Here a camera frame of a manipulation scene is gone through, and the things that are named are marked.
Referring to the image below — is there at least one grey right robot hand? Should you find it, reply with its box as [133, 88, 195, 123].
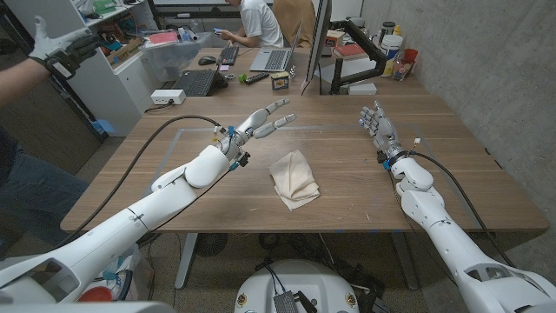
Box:
[358, 100, 409, 166]

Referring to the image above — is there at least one white and black gloved hand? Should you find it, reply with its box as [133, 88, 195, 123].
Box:
[28, 15, 103, 82]

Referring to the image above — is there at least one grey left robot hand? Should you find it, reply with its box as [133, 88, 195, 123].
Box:
[220, 97, 298, 162]

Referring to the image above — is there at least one bare operator forearm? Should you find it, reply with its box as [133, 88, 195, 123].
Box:
[0, 57, 49, 108]

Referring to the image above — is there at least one cream folded cheesecloth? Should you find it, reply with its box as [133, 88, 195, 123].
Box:
[268, 149, 321, 212]

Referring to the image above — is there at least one flat white box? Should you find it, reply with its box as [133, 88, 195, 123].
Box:
[347, 82, 378, 97]

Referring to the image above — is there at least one black remote control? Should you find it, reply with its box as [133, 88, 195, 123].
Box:
[244, 71, 271, 86]

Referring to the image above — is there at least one clear glass jar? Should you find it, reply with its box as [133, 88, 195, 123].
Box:
[392, 60, 412, 82]

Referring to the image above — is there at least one green box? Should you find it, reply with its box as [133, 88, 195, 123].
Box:
[92, 0, 119, 15]

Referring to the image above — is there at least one black laptop keyboard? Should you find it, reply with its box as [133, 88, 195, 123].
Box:
[172, 69, 220, 97]

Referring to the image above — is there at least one silver open laptop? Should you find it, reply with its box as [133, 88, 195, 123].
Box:
[248, 19, 304, 73]

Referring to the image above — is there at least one brown cardboard box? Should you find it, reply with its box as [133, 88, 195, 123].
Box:
[105, 37, 145, 67]

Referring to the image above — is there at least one small black keyboard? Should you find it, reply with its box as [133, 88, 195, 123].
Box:
[218, 44, 241, 67]

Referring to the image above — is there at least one red cup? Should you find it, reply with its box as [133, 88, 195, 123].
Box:
[401, 48, 420, 77]

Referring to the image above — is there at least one white cabinet shelf unit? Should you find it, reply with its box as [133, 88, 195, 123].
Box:
[3, 0, 151, 138]

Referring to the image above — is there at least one white plastic tub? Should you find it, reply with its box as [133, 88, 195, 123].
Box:
[381, 34, 405, 63]

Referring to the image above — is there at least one red book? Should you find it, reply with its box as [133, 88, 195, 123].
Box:
[333, 43, 369, 61]

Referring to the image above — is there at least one white power strip box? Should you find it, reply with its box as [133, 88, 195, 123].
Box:
[149, 88, 187, 106]

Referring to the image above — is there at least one blue object on floor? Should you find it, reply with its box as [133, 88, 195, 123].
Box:
[91, 118, 116, 137]

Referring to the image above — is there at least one dark lidded bottle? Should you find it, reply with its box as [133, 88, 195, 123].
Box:
[381, 21, 397, 43]

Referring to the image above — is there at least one clear plastic storage bin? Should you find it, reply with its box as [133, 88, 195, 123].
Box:
[140, 31, 213, 83]

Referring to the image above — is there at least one orange box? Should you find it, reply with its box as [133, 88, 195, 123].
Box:
[324, 29, 346, 49]

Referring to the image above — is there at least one seated person in white t-shirt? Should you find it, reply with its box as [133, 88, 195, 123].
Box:
[216, 0, 286, 49]

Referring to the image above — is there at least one pink flat packet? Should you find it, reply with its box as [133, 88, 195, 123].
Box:
[148, 30, 179, 46]

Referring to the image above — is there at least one black computer monitor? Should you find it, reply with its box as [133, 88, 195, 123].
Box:
[303, 0, 334, 83]

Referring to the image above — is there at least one brown chair back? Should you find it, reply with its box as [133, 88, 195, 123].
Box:
[273, 0, 317, 48]

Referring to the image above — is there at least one black round fan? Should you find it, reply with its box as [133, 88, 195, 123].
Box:
[194, 233, 229, 258]

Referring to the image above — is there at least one grey table leg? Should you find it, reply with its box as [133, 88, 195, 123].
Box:
[390, 232, 420, 292]
[174, 233, 199, 290]

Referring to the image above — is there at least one operator in blue jeans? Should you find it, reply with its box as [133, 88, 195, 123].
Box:
[0, 125, 90, 247]

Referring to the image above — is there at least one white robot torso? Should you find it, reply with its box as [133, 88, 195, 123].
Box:
[234, 259, 361, 313]

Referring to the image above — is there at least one grey vented box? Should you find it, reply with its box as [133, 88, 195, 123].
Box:
[272, 290, 301, 313]

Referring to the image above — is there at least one bin with plastic bag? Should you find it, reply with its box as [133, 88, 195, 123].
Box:
[76, 243, 154, 303]

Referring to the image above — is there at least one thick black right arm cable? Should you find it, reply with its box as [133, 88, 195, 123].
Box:
[408, 150, 517, 269]

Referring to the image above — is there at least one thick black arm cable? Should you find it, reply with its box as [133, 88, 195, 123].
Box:
[54, 114, 222, 251]
[408, 150, 517, 269]

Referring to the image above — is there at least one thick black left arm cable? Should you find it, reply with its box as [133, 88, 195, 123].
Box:
[54, 114, 222, 251]

